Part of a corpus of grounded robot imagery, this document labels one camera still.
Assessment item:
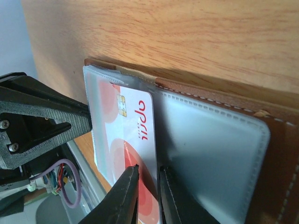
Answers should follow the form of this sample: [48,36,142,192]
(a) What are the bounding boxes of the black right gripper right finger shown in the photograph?
[159,166,218,224]

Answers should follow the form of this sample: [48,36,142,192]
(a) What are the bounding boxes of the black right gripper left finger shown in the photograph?
[80,164,139,224]

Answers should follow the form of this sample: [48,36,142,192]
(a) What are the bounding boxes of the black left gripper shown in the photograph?
[0,72,92,217]

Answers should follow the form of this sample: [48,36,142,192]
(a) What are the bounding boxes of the brown leather card holder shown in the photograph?
[83,58,299,224]

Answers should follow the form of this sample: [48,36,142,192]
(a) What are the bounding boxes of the red circle card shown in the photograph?
[98,80,160,224]

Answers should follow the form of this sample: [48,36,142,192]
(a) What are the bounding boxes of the aluminium front rail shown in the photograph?
[67,140,107,216]

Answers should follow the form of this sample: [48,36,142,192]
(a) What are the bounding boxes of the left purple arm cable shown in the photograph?
[30,158,82,208]

